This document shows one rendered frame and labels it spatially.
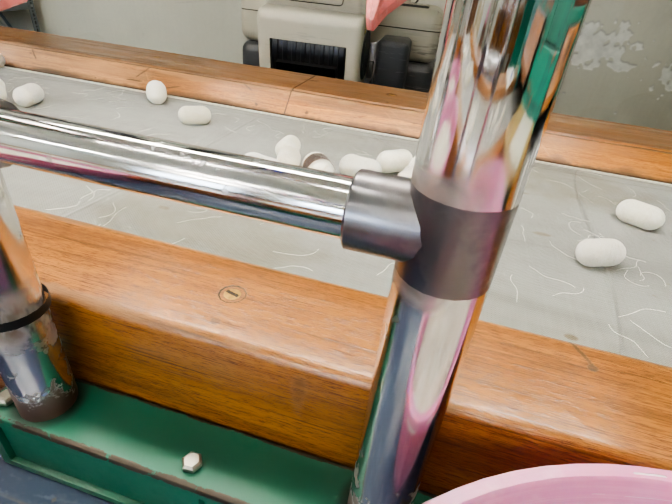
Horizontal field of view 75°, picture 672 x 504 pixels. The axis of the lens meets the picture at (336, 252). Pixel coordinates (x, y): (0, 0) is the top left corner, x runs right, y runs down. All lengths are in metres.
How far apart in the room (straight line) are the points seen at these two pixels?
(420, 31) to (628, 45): 1.47
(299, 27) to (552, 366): 0.89
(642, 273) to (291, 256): 0.22
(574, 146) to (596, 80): 2.05
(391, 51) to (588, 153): 0.69
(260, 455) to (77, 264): 0.12
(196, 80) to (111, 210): 0.29
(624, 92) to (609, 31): 0.30
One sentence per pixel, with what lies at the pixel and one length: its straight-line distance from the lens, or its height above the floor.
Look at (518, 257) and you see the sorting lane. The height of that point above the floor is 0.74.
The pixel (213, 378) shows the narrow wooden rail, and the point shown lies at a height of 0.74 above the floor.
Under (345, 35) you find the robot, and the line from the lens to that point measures 0.98.
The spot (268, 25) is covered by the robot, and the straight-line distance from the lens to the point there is 1.02.
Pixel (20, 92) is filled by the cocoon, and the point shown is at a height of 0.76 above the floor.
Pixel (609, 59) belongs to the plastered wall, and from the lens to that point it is 2.56.
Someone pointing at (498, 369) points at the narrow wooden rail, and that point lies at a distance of 0.18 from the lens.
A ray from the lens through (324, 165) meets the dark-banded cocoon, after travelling 0.34.
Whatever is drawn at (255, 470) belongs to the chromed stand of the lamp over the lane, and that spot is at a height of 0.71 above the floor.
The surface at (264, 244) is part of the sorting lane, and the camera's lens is 0.27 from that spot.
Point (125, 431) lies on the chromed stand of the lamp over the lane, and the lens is 0.22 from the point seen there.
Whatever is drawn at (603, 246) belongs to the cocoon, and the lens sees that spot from 0.32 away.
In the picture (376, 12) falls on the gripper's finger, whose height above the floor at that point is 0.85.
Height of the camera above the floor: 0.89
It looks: 33 degrees down
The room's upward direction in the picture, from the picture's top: 6 degrees clockwise
